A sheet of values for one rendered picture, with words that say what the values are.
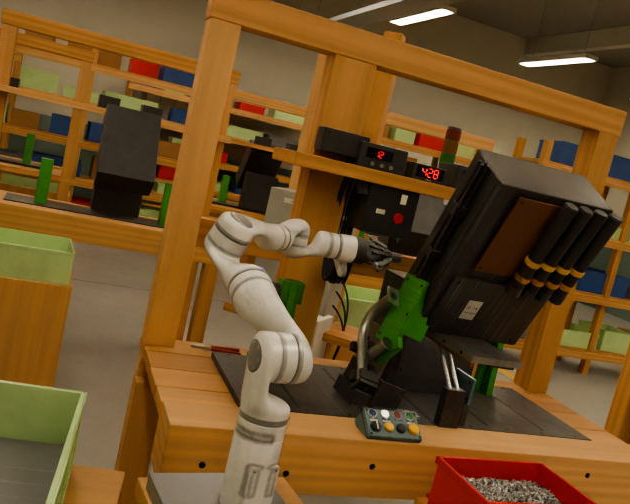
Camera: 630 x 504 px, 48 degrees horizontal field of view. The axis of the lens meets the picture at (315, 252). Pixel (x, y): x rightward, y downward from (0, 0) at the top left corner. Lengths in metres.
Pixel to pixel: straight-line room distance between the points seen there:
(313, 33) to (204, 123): 0.42
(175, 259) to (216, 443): 0.67
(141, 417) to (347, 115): 1.12
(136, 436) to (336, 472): 0.75
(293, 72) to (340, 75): 10.07
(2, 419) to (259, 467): 0.56
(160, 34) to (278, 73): 2.00
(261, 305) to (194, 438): 0.40
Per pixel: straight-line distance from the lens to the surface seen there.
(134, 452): 2.31
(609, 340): 8.09
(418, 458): 1.86
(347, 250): 1.91
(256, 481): 1.33
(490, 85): 2.43
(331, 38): 2.20
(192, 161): 2.09
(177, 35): 11.87
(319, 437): 1.72
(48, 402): 1.56
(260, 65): 12.11
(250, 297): 1.39
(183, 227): 2.11
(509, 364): 1.96
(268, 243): 1.72
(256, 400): 1.26
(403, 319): 1.98
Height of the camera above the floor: 1.53
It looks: 7 degrees down
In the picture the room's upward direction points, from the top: 13 degrees clockwise
